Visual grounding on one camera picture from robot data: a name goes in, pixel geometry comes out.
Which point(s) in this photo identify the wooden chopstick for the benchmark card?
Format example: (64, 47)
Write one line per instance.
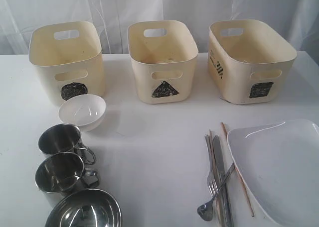
(214, 177)
(240, 178)

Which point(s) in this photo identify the small white bowl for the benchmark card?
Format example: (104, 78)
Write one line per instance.
(85, 111)

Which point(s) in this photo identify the steel table knife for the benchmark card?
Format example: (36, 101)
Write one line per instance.
(224, 204)

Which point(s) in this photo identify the steel fork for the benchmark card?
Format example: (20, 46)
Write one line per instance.
(210, 179)

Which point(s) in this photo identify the steel mug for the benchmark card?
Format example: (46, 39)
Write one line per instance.
(65, 137)
(64, 173)

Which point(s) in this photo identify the small steel spoon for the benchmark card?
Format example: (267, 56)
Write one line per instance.
(205, 211)

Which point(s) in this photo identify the large steel bowl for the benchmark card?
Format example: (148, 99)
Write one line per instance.
(86, 208)

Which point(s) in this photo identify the cream bin with triangle mark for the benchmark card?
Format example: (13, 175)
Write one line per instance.
(163, 56)

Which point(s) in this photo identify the cream bin with square mark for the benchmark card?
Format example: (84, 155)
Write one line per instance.
(248, 60)

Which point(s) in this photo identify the cream bin with circle mark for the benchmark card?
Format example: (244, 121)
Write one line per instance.
(68, 60)

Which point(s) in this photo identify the white backdrop curtain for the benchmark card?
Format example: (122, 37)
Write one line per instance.
(296, 20)

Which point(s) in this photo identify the white square plate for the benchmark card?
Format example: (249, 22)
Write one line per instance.
(279, 164)

